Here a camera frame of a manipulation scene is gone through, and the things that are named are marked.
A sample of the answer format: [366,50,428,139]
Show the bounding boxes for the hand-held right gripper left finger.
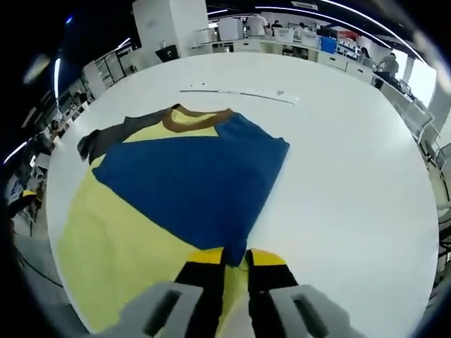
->
[118,247,227,338]

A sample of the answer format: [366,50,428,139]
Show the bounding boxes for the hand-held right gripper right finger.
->
[245,247,368,338]

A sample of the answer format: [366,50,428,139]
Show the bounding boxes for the yellow blue grey garment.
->
[57,103,291,335]

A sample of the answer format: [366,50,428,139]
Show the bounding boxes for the white ceiling light strip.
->
[54,58,62,103]

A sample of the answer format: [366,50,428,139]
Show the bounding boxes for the metal shelf rack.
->
[82,47,142,98]

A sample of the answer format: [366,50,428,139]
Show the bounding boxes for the white power strip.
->
[178,87,297,106]

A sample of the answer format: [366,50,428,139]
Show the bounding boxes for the black sign board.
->
[154,44,180,63]

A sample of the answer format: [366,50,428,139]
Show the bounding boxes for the white mesh chair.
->
[408,104,442,145]

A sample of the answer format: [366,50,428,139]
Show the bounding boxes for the white square pillar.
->
[132,0,211,68]

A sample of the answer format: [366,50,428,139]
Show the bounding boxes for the white counter cabinets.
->
[192,33,375,77]

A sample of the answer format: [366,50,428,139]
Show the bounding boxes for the blue storage box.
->
[319,35,338,54]

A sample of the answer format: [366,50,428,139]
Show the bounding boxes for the black cable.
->
[16,246,65,288]

